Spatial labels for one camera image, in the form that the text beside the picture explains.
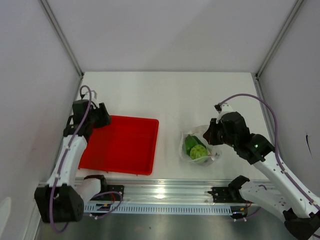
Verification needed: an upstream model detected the aluminium corner post right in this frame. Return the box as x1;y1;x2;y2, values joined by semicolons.
255;0;306;80

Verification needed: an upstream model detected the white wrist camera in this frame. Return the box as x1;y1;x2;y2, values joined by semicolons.
80;90;99;109
216;102;234;123

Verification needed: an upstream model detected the light green round vegetable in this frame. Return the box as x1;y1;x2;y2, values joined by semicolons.
189;144;208;160

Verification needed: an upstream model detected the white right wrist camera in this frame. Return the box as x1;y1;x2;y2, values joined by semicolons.
216;102;234;123

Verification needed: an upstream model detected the clear zip top bag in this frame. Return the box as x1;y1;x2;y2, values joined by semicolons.
179;125;222;167

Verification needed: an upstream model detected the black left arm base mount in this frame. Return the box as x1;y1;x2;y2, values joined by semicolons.
83;174;125;202

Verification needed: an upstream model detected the aluminium corner post left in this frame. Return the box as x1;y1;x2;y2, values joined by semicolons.
38;0;84;79

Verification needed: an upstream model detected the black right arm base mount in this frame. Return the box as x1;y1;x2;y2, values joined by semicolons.
207;175;251;204

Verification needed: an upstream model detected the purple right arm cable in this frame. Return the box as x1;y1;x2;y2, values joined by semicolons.
214;93;320;208

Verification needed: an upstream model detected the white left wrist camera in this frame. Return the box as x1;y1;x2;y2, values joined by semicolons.
80;90;99;109

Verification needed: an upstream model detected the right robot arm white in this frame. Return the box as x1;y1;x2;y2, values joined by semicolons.
203;111;320;240

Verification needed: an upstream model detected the aluminium corner post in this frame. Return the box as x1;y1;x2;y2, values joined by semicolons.
255;0;306;80
38;0;84;79

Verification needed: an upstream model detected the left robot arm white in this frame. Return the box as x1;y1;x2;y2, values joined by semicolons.
34;99;112;224

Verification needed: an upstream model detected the white slotted cable duct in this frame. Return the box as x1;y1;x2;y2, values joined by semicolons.
84;203;233;216

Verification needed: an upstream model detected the red plastic tray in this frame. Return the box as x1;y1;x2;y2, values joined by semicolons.
78;115;159;176

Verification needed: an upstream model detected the green bell pepper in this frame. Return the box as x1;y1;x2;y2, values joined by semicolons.
184;134;206;156

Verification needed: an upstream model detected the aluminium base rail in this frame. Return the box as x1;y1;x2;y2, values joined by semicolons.
74;178;276;207

